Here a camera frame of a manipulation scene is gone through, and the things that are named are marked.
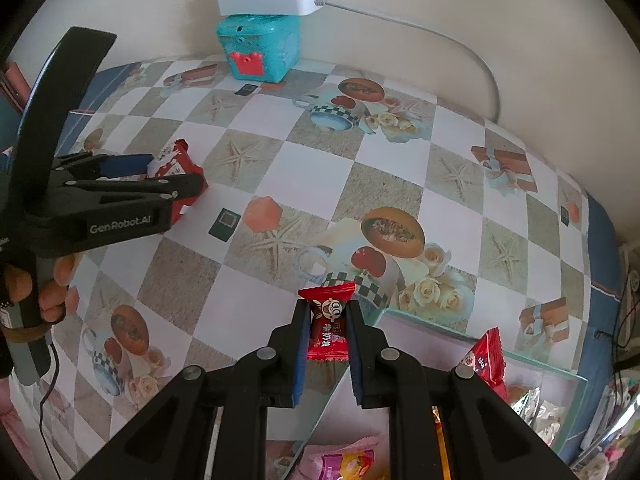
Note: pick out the teal toy box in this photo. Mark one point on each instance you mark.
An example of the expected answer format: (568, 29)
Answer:
(260, 40)

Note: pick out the person's left hand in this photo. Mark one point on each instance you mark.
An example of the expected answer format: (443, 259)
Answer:
(52, 300)

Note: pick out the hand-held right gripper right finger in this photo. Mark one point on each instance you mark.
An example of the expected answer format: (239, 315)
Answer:
(359, 360)

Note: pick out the shallow teal cardboard tray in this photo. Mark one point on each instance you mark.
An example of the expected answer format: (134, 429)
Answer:
(545, 392)

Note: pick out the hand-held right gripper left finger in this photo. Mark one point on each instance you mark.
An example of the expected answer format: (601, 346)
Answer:
(301, 360)

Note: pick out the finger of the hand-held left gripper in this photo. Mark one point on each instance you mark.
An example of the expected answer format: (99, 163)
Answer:
(125, 195)
(120, 166)

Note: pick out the small red candy packet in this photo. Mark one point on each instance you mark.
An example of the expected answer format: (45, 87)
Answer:
(326, 320)
(175, 157)

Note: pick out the pink snack packet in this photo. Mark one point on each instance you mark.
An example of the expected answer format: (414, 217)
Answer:
(345, 462)

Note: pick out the red snack packet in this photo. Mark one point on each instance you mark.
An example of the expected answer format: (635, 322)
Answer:
(487, 360)

